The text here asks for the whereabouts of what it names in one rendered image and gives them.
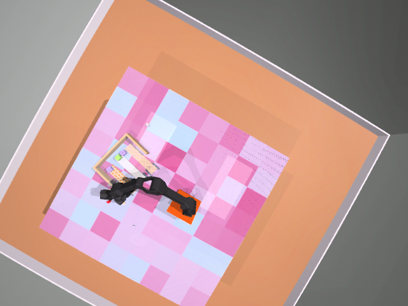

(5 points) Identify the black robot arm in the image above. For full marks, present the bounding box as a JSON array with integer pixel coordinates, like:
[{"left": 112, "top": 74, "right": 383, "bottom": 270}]
[{"left": 100, "top": 176, "right": 196, "bottom": 218}]

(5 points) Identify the white flat strip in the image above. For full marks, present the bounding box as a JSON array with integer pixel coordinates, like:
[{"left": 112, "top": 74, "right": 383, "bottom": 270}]
[{"left": 129, "top": 167, "right": 145, "bottom": 179}]

